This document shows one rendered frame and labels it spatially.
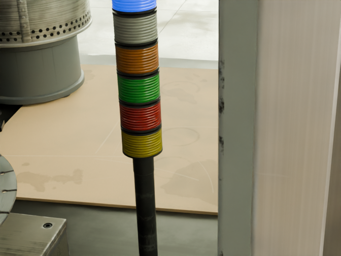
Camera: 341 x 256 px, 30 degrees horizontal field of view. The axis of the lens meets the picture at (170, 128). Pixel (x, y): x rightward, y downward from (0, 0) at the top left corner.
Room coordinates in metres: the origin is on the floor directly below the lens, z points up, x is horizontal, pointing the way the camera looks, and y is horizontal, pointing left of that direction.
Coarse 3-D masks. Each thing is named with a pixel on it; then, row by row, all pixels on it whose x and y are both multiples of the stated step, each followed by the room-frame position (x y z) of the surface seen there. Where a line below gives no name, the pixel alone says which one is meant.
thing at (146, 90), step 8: (120, 80) 0.61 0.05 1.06; (128, 80) 0.60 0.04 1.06; (136, 80) 0.60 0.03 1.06; (144, 80) 0.60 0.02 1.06; (152, 80) 0.61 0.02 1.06; (120, 88) 0.61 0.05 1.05; (128, 88) 0.60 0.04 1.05; (136, 88) 0.60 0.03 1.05; (144, 88) 0.60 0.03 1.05; (152, 88) 0.61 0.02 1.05; (120, 96) 0.61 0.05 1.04; (128, 96) 0.60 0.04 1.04; (136, 96) 0.60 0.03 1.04; (144, 96) 0.60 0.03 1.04; (152, 96) 0.60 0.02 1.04; (136, 104) 0.60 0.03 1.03; (144, 104) 0.60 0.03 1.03
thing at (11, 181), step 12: (0, 156) 0.65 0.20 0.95; (0, 168) 0.62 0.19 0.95; (12, 168) 0.62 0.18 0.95; (0, 180) 0.60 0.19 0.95; (12, 180) 0.60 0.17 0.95; (0, 192) 0.57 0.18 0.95; (12, 192) 0.57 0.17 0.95; (0, 204) 0.55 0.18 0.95; (12, 204) 0.55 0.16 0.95; (0, 216) 0.53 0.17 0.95
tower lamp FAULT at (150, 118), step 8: (120, 104) 0.61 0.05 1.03; (128, 104) 0.61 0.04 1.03; (152, 104) 0.60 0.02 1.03; (160, 104) 0.62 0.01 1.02; (120, 112) 0.62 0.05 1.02; (128, 112) 0.60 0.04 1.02; (136, 112) 0.60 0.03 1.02; (144, 112) 0.60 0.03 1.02; (152, 112) 0.60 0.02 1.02; (160, 112) 0.62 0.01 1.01; (120, 120) 0.62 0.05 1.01; (128, 120) 0.60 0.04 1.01; (136, 120) 0.60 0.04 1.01; (144, 120) 0.60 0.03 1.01; (152, 120) 0.60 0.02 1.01; (160, 120) 0.62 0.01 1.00; (128, 128) 0.60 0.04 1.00; (136, 128) 0.60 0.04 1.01; (144, 128) 0.60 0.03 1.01; (152, 128) 0.60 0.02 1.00
